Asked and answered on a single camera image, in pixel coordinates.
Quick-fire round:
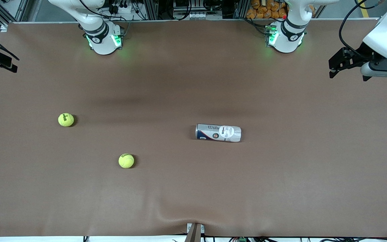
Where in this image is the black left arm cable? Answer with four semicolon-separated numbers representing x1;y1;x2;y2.
339;0;382;60

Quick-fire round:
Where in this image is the black equipment rack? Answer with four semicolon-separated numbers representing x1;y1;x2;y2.
140;0;248;20

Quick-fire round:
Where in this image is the clear tennis ball can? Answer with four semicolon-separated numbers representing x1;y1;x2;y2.
196;123;242;143

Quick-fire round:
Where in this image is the white terminal block row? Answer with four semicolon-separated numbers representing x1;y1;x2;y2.
189;12;223;20

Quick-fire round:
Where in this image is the brown table mat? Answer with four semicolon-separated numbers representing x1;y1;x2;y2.
0;19;387;238

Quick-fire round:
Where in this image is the orange objects pile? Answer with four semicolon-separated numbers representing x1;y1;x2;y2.
246;0;289;19

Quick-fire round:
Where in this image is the yellow tennis ball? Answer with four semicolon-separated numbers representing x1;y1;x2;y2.
119;154;135;169
58;113;75;127

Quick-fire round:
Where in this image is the brown camera mount bracket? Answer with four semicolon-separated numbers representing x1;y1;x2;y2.
186;223;205;242

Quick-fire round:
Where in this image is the white power strip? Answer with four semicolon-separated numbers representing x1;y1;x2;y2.
108;0;137;14

